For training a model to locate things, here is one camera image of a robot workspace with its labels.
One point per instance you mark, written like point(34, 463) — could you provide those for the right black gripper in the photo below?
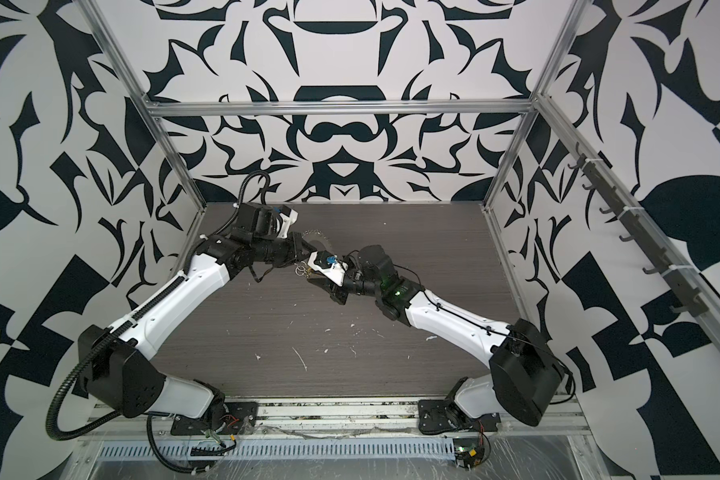
point(337, 291)

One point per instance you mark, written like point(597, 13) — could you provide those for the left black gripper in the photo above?
point(295, 241)

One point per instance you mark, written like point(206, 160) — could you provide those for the metal disc with key rings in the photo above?
point(318, 242)

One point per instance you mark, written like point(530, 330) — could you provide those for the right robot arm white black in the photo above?
point(523, 374)

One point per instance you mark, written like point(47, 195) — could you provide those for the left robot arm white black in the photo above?
point(121, 373)

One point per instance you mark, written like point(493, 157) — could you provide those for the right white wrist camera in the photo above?
point(328, 265)

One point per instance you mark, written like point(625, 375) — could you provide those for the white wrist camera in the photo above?
point(278, 221)
point(328, 265)

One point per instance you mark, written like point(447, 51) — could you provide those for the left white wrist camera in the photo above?
point(278, 221)

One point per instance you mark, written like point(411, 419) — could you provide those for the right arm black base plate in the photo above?
point(440, 416)

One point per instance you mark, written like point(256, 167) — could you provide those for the white slotted cable duct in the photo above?
point(317, 449)

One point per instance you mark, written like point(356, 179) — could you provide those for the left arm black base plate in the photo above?
point(232, 418)

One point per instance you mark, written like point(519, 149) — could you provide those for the small circuit board with wires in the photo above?
point(469, 453)

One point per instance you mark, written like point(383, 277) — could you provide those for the black wall hook rack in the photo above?
point(642, 230)

